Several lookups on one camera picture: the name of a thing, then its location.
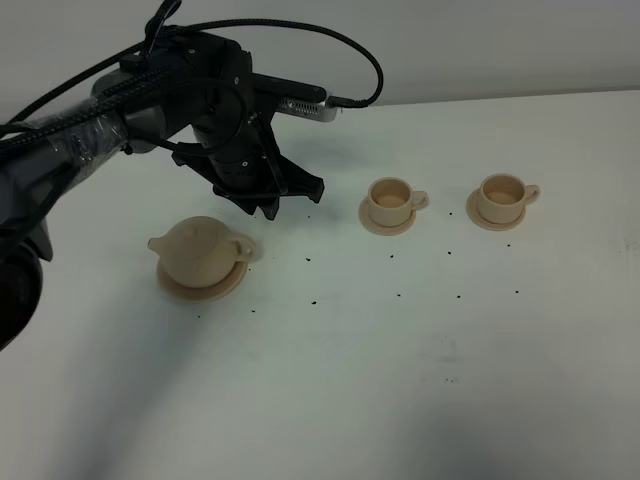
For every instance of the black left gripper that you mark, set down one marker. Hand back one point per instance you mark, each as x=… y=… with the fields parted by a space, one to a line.
x=212 y=90

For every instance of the beige teapot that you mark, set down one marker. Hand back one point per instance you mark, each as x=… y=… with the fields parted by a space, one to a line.
x=200 y=234

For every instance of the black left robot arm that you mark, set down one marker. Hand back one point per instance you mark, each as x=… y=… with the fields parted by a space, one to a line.
x=43 y=159

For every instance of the beige teapot saucer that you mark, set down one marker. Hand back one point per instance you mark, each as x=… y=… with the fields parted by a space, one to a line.
x=202 y=277

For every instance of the beige left cup saucer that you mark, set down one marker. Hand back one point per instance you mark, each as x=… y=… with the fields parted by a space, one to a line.
x=371 y=223

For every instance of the beige cup saucer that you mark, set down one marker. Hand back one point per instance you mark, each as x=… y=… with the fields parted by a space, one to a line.
x=493 y=216
x=371 y=223

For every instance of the beige left teacup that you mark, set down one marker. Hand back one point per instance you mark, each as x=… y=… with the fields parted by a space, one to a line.
x=394 y=199

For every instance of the beige teacup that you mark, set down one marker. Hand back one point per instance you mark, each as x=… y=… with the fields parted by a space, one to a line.
x=394 y=199
x=508 y=189

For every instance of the beige right cup saucer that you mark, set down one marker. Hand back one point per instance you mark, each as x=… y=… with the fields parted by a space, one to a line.
x=493 y=216

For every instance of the beige right teacup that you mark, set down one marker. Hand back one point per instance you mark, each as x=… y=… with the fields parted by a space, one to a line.
x=508 y=189

